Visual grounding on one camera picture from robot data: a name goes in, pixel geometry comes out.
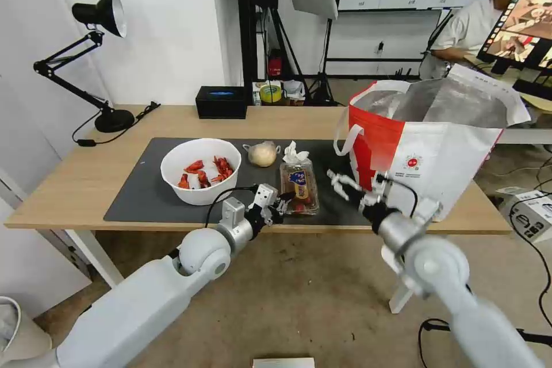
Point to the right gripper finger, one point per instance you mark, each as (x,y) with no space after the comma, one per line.
(345,184)
(382,184)

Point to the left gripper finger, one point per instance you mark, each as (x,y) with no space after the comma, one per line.
(286,200)
(277,217)

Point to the clear plastic snack package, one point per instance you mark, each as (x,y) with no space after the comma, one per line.
(302,182)

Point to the red white takeout bag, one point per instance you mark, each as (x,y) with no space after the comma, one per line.
(431,148)

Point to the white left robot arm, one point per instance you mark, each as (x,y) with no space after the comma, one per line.
(142,299)

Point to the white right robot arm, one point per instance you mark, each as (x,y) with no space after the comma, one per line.
(435,264)

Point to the bun in clear bag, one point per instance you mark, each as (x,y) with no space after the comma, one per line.
(262,155)

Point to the white plastic bag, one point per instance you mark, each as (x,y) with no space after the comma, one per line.
(294,90)

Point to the crumpled white tissue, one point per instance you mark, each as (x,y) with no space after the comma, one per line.
(294,152)

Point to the white round bowl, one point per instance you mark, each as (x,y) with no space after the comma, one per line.
(202,195)

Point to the red crayfish shell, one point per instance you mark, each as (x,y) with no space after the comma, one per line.
(194,166)
(222,165)
(202,179)
(184,181)

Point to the yellow green tape roll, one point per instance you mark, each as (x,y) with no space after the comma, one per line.
(270,94)

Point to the black light stand tripod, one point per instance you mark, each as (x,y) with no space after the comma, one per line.
(323,79)

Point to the black tissue box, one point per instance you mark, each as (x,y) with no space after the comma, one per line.
(221,105)

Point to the dark grey desk mat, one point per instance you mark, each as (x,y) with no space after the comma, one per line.
(142,195)

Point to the small red container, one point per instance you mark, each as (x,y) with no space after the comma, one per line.
(274,67)

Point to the white robot front shell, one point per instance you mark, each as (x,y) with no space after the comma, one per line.
(282,363)

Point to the white printed cardboard box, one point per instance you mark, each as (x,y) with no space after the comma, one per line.
(532,212)

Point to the black desk lamp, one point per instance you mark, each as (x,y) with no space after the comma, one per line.
(114,120)

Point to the person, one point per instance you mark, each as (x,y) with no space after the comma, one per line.
(465,27)

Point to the black computer monitor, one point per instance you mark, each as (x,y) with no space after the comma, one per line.
(526,18)

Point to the white waste bin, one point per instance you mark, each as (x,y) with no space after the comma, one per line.
(21,338)

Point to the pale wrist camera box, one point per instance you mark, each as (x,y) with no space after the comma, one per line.
(264,195)

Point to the black metal rack frame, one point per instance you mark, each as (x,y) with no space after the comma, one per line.
(248,18)

